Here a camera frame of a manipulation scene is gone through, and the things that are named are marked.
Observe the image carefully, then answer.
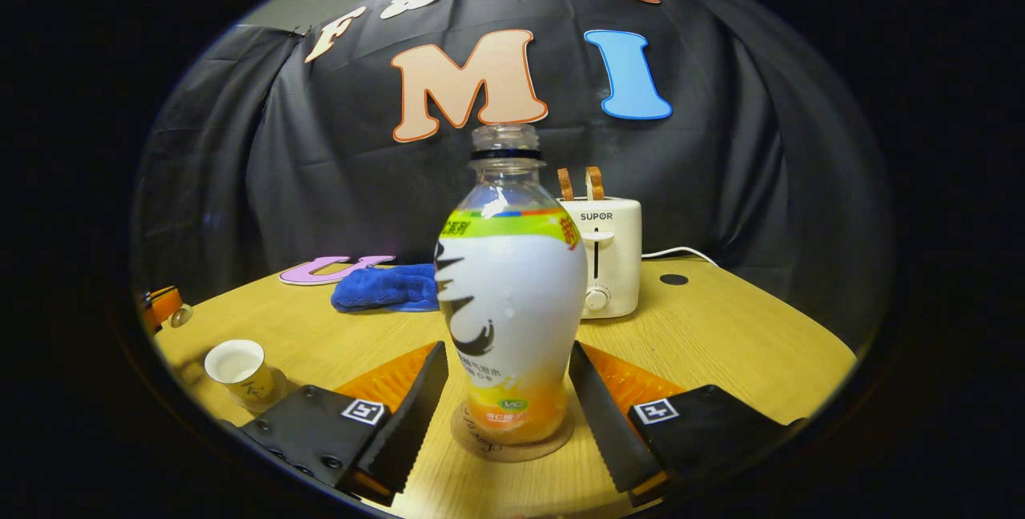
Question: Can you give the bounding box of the round cork coaster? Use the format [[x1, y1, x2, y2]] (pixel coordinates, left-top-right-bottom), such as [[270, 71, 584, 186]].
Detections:
[[451, 399, 575, 464]]

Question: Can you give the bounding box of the white teacup saucer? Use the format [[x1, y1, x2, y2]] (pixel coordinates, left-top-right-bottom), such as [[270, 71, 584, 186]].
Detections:
[[228, 367, 287, 414]]

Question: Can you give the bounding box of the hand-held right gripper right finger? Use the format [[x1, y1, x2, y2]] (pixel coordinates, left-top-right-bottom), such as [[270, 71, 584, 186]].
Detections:
[[569, 340, 808, 508]]

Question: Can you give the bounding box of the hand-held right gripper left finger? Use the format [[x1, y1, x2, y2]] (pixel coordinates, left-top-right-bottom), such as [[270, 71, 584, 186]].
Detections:
[[239, 340, 449, 506]]

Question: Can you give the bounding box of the black backdrop cloth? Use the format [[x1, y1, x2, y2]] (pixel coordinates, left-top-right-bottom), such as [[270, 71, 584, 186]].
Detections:
[[132, 0, 896, 352]]

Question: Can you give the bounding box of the white toaster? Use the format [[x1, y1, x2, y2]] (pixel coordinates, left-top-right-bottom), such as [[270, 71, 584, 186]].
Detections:
[[558, 197, 643, 320]]

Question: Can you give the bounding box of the blue towel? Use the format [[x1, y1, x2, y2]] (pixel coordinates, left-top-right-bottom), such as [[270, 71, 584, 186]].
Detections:
[[331, 264, 440, 313]]

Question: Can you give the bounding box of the white teacup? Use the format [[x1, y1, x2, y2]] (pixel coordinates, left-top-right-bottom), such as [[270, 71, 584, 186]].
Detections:
[[204, 339, 267, 412]]

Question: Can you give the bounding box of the purple cutout letter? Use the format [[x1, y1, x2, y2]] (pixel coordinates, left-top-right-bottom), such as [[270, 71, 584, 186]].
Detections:
[[279, 255, 396, 286]]

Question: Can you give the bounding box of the clear water bottle white label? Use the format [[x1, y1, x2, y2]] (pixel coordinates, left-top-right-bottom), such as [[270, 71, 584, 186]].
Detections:
[[434, 123, 589, 445]]

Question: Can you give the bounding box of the white toaster cable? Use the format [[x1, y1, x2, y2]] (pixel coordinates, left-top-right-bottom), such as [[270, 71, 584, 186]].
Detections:
[[641, 246, 719, 266]]

